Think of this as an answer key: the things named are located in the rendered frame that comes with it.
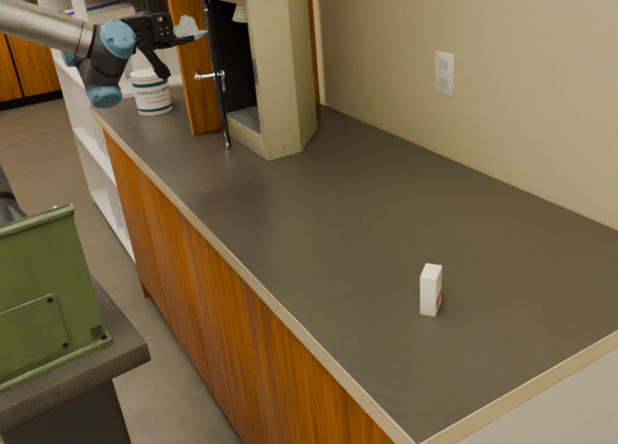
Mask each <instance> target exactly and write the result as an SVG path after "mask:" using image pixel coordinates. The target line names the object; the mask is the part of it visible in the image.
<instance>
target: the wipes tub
mask: <svg viewBox="0 0 618 444"><path fill-rule="evenodd" d="M131 80H132V87H133V92H134V95H135V100H136V104H137V108H138V111H139V114H141V115H144V116H154V115H160V114H164V113H167V112H168V111H170V110H171V109H172V108H173V106H172V99H171V95H170V89H169V84H168V79H166V80H163V79H162V78H161V79H160V78H159V77H158V76H157V75H156V74H155V72H154V68H153V67H151V68H144V69H140V70H137V71H134V72H132V73H131Z"/></svg>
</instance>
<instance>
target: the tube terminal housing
mask: <svg viewBox="0 0 618 444"><path fill-rule="evenodd" d="M222 1H225V2H229V3H234V4H238V5H242V6H244V8H245V10H246V18H247V25H248V33H249V40H250V48H251V55H252V58H253V59H256V64H257V79H258V85H257V84H255V86H256V93H257V107H258V115H259V123H260V134H258V133H256V132H255V131H252V130H251V129H249V128H248V127H247V126H245V125H243V124H242V123H240V122H238V121H237V120H234V119H232V118H231V117H229V116H228V115H227V113H226V118H227V124H228V131H229V135H230V136H231V137H233V138H234V139H236V140H237V141H239V142H240V143H242V144H243V145H244V146H246V147H247V148H249V149H251V150H252V151H254V152H255V153H257V154H259V155H260V156H262V157H263V158H265V159H266V160H268V161H271V160H274V159H278V158H281V157H284V156H287V155H291V154H297V153H299V152H301V151H302V150H303V148H304V147H305V145H306V144H307V143H308V142H309V140H310V139H311V138H312V136H313V135H314V133H315V132H316V130H317V120H316V108H315V85H314V73H313V61H312V49H311V37H310V25H309V13H308V1H307V0H222ZM208 2H209V3H210V0H208Z"/></svg>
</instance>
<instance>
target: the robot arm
mask: <svg viewBox="0 0 618 444"><path fill-rule="evenodd" d="M0 33H4V34H6V35H9V36H13V37H16V38H19V39H23V40H27V41H31V42H34V43H38V44H40V45H43V46H47V47H50V48H53V49H56V50H59V51H61V55H62V57H63V61H64V63H65V65H66V66H67V67H76V69H77V70H78V72H79V74H80V77H81V79H82V82H83V84H84V87H85V90H86V94H87V95H88V97H89V99H90V102H91V104H92V105H93V106H94V107H96V108H111V107H113V106H115V105H117V104H118V103H120V101H121V99H122V93H121V91H120V90H121V88H120V86H119V81H120V78H121V76H122V74H123V72H124V69H125V67H126V64H127V62H128V61H129V59H130V57H131V56H132V55H133V54H135V53H136V47H137V48H138V50H139V51H140V52H141V54H142V55H143V57H144V58H145V59H146V60H147V62H149V63H150V65H151V66H152V67H153V68H154V72H155V74H156V75H157V76H158V77H159V78H160V79H161V78H162V79H163V80H166V79H167V78H168V77H169V76H171V73H170V70H169V69H168V67H167V66H166V65H165V64H164V63H162V62H161V60H160V59H159V58H158V56H157V55H156V54H155V52H154V51H155V50H156V49H158V50H162V49H168V48H172V47H175V46H177V45H183V44H187V43H190V42H192V41H195V40H199V39H201V38H203V37H204V36H205V35H206V34H207V33H208V30H198V27H197V25H196V23H195V20H194V18H193V17H188V16H186V15H185V16H182V17H181V19H180V22H179V24H178V25H177V26H174V27H173V21H172V17H171V14H167V13H166V12H163V11H157V12H151V13H145V14H143V15H142V16H140V17H130V18H127V17H124V18H122V19H121V21H118V20H115V21H111V20H110V21H108V22H106V23H105V24H104V25H103V26H102V27H101V26H98V25H95V24H92V23H89V22H86V21H84V20H81V19H78V18H75V17H70V16H67V15H65V14H62V13H58V12H55V11H52V10H50V9H47V8H44V7H41V6H36V5H33V4H31V3H28V2H25V1H22V0H0ZM135 35H136V37H135ZM153 50H154V51H153ZM25 217H28V215H27V214H26V213H25V212H24V211H23V210H21V209H20V208H19V206H18V204H17V200H16V198H15V195H14V193H13V191H12V189H11V187H10V185H9V183H8V180H7V178H6V175H5V172H4V170H3V168H2V166H1V164H0V225H3V224H6V223H9V222H13V221H16V220H19V219H22V218H25Z"/></svg>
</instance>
